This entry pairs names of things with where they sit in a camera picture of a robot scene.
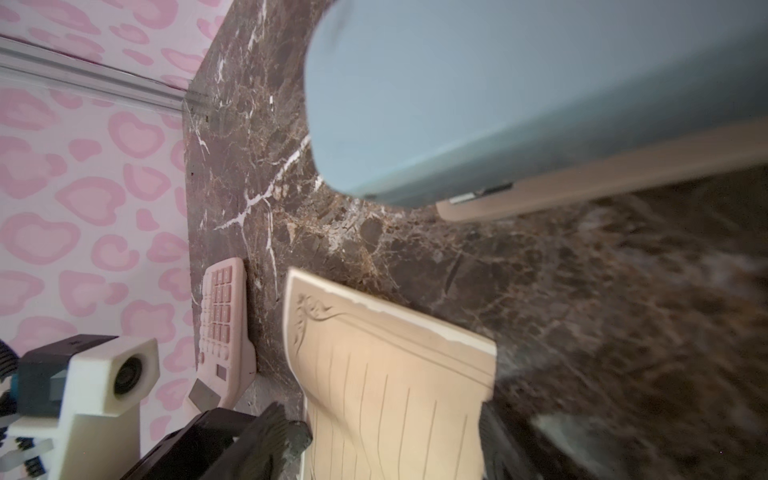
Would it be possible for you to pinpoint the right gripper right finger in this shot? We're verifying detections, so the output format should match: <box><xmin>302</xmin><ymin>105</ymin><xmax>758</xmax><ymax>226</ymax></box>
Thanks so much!
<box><xmin>478</xmin><ymin>401</ymin><xmax>540</xmax><ymax>480</ymax></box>

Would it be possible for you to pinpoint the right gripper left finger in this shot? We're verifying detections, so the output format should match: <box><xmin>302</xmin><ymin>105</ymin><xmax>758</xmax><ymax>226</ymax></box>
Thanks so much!
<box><xmin>201</xmin><ymin>403</ymin><xmax>312</xmax><ymax>480</ymax></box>

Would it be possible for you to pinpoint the beige lined letter paper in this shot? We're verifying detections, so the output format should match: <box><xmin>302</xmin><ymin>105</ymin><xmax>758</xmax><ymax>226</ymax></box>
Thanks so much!
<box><xmin>283</xmin><ymin>268</ymin><xmax>497</xmax><ymax>479</ymax></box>

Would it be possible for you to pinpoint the pink calculator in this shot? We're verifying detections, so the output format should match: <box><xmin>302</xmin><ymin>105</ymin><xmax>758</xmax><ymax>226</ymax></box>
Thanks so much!
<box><xmin>184</xmin><ymin>257</ymin><xmax>257</xmax><ymax>415</ymax></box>

